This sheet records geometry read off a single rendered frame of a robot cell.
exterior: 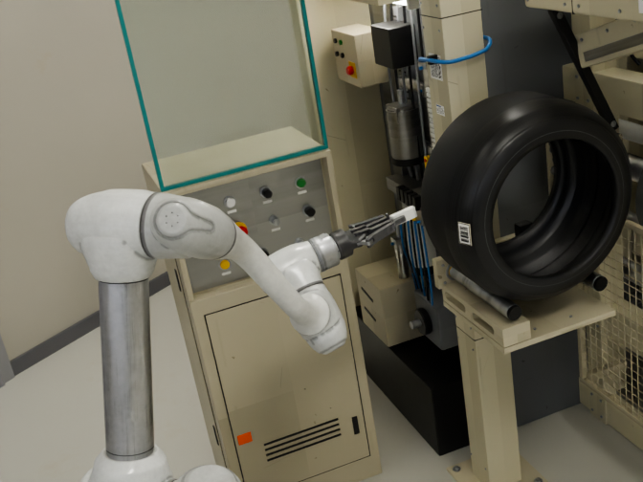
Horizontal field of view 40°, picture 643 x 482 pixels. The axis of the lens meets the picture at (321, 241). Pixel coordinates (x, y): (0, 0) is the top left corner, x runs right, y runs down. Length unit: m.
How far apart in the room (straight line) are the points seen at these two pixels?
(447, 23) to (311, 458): 1.59
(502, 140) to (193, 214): 0.94
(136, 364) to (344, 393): 1.44
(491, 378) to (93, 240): 1.64
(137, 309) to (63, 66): 3.05
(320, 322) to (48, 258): 2.82
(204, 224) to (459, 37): 1.17
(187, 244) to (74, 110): 3.16
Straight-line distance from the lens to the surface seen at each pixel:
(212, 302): 2.85
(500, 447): 3.18
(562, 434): 3.53
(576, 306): 2.69
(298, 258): 2.19
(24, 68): 4.62
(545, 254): 2.73
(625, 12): 2.31
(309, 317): 2.07
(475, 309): 2.58
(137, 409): 1.86
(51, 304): 4.81
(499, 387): 3.05
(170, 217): 1.65
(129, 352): 1.82
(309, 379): 3.07
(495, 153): 2.28
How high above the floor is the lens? 2.08
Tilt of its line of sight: 22 degrees down
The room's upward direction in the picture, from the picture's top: 10 degrees counter-clockwise
